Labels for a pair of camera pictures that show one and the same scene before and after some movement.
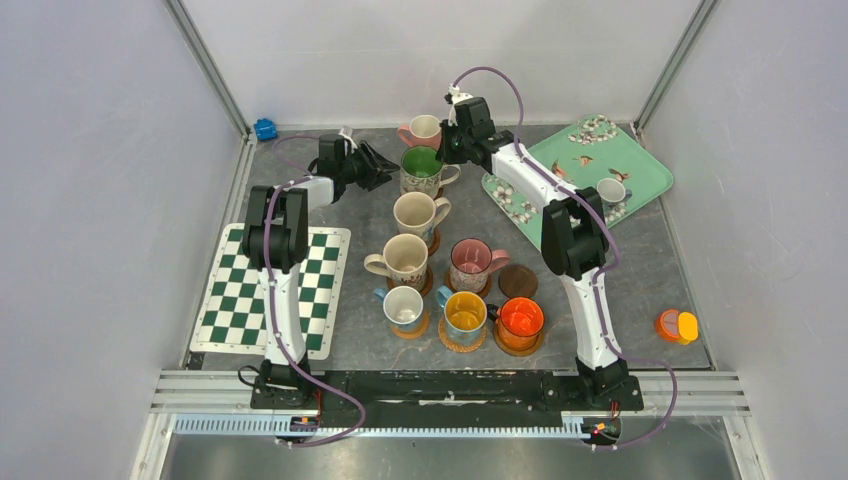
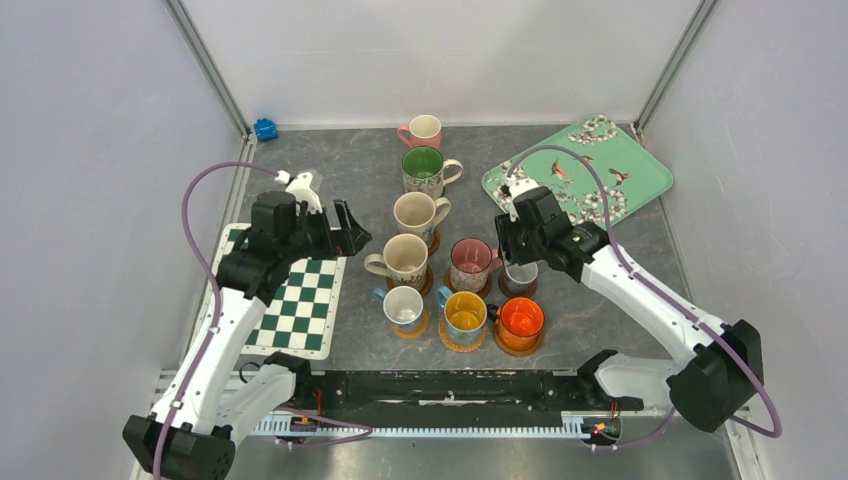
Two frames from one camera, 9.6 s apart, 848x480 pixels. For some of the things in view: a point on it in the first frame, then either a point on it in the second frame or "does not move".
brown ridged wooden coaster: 514,352 does not move
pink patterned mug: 471,263 does not move
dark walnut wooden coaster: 518,281 does not move
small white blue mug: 612,191 → 521,278
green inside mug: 421,171 does not move
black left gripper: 378,167 → 337,242
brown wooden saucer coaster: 436,245 does not move
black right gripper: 452,144 → 511,238
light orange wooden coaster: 421,328 does not move
